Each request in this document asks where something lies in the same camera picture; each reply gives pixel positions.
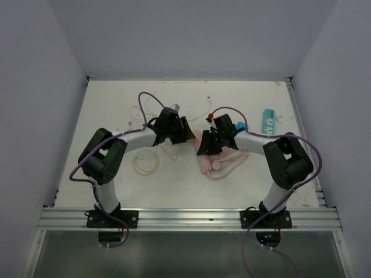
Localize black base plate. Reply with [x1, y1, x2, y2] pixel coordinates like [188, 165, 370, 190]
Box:
[84, 208, 139, 229]
[239, 207, 293, 229]

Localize blue plug adapter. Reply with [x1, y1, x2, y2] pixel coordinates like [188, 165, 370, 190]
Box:
[235, 122, 249, 130]

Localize yellow usb cable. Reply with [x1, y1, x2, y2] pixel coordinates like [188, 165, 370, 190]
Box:
[132, 144, 178, 176]

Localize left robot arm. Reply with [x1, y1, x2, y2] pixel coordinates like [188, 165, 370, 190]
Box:
[77, 107, 195, 228]

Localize thin white usb cable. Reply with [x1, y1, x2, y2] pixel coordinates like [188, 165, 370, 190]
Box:
[129, 92, 214, 125]

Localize pink power strip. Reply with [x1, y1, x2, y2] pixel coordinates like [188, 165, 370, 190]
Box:
[193, 140, 212, 174]

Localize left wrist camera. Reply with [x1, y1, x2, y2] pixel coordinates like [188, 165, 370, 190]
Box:
[171, 104, 180, 112]

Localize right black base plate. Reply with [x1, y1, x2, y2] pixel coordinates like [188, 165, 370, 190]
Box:
[239, 207, 293, 229]

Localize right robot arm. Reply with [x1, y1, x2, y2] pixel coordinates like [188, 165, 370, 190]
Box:
[197, 114, 314, 228]

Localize aluminium rail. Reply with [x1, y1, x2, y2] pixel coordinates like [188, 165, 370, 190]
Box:
[37, 207, 342, 232]

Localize teal power strip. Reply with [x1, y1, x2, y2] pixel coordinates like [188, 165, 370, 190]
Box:
[261, 108, 275, 135]

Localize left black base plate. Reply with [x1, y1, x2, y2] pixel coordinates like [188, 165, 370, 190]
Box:
[84, 208, 139, 229]

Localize pink power cord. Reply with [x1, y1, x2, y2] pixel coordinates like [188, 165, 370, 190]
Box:
[207, 150, 250, 181]

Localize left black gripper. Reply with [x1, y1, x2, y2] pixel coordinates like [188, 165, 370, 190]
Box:
[165, 116, 195, 144]

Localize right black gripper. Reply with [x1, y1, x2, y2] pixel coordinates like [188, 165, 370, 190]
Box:
[198, 131, 225, 158]

